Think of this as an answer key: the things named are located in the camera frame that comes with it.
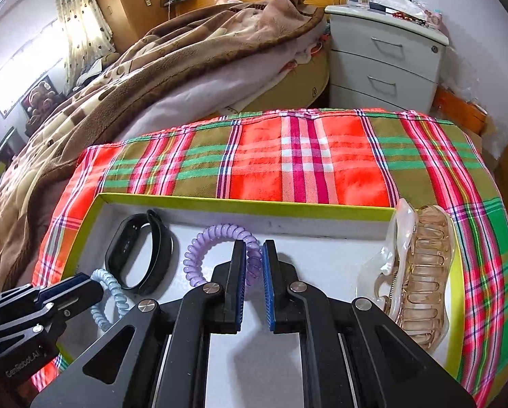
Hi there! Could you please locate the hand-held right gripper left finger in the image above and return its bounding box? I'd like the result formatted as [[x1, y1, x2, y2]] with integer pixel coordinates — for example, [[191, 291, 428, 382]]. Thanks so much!
[[29, 239, 247, 408]]

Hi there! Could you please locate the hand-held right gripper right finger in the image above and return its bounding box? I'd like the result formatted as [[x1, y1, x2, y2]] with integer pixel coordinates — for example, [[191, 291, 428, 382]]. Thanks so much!
[[262, 239, 478, 408]]

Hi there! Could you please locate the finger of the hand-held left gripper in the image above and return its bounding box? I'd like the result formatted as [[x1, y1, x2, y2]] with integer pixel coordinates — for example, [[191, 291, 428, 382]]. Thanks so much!
[[0, 274, 95, 309], [0, 281, 108, 343]]

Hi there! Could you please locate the light blue spiral hair tie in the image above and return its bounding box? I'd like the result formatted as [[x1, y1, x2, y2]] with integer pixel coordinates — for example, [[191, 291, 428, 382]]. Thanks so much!
[[90, 269, 129, 333]]

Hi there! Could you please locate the purple spiral hair tie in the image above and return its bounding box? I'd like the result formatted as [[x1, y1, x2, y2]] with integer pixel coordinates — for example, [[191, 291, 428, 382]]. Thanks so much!
[[183, 223, 263, 302]]

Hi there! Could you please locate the green-rimmed white tray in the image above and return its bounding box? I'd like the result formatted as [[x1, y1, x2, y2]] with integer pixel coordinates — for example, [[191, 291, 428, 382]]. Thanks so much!
[[60, 192, 465, 379]]

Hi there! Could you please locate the black hair band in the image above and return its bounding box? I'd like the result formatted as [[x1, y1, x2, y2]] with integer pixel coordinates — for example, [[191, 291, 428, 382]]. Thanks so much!
[[104, 209, 181, 295]]

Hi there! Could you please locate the plaid cloth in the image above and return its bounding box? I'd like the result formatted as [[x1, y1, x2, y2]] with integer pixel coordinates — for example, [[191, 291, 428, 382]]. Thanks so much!
[[32, 108, 508, 406]]

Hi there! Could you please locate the pearl translucent hair claw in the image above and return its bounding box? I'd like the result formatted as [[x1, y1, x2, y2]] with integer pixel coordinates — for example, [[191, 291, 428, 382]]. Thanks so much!
[[356, 198, 418, 307]]

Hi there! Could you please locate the amber hair claw clip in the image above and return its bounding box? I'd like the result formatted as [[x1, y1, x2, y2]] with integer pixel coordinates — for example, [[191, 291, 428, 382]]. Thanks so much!
[[377, 205, 456, 353]]

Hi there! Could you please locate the brown plush toy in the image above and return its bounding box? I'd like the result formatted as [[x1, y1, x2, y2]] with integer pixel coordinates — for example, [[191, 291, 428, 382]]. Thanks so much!
[[22, 76, 61, 137]]

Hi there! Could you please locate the lavender bed sheet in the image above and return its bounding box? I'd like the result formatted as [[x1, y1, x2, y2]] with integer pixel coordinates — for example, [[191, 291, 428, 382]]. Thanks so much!
[[122, 21, 331, 141]]

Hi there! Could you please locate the beige mattress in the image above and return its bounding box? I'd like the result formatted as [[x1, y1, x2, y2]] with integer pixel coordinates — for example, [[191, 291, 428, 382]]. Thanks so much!
[[224, 42, 331, 115]]

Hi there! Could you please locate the window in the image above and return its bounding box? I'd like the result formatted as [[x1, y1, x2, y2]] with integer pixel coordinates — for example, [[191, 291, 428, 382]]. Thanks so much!
[[0, 17, 67, 117]]

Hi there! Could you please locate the brown patterned blanket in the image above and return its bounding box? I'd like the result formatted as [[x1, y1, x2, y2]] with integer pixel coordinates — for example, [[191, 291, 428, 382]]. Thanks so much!
[[0, 0, 327, 294]]

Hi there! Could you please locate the white nightstand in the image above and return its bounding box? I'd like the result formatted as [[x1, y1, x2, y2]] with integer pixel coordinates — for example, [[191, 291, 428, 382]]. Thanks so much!
[[324, 3, 450, 115]]

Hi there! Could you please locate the patterned curtain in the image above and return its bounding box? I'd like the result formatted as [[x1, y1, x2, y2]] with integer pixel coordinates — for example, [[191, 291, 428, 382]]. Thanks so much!
[[52, 0, 114, 90]]

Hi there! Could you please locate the pile of packets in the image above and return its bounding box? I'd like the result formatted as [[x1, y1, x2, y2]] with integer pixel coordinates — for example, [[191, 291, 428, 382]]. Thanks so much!
[[368, 0, 444, 28]]

